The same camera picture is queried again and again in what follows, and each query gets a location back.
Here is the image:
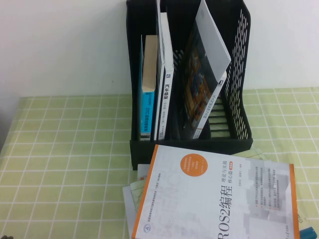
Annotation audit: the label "green checked tablecloth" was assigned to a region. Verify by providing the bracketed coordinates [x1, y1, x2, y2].
[0, 87, 319, 239]

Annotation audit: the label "white automotive suspension book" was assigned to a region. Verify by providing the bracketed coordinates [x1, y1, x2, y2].
[154, 11, 175, 141]

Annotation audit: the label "colourful mosaic cover book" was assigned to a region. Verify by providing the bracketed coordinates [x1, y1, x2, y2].
[180, 0, 232, 133]

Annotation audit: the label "pale green map booklet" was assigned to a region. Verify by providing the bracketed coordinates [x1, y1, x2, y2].
[129, 179, 148, 213]

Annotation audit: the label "blue spine book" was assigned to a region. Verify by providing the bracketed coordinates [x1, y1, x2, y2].
[140, 34, 159, 141]

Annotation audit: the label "white booklet with orange corner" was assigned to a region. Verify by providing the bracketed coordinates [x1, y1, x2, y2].
[137, 163, 152, 183]

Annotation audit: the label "black plastic book holder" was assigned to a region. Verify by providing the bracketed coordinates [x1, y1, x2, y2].
[126, 0, 254, 171]

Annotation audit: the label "translucent pale green sheet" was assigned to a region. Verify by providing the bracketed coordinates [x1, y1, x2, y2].
[248, 146, 268, 160]

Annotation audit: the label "white orange ROS2 book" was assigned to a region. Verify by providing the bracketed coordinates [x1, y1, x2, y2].
[131, 144, 299, 239]

